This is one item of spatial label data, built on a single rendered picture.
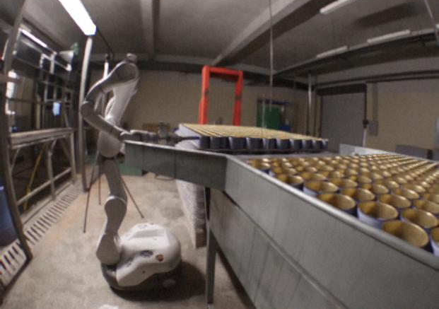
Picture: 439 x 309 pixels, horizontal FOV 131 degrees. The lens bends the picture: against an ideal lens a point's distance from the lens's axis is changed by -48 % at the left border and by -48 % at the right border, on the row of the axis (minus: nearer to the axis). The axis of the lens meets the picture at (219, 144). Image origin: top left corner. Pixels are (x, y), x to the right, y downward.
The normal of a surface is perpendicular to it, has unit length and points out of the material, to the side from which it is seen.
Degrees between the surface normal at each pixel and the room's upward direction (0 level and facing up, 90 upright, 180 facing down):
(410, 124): 90
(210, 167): 90
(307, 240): 90
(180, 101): 90
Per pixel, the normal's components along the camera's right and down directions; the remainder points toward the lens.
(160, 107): 0.30, 0.12
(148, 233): 0.40, -0.17
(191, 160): -0.46, 0.07
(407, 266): -0.95, -0.01
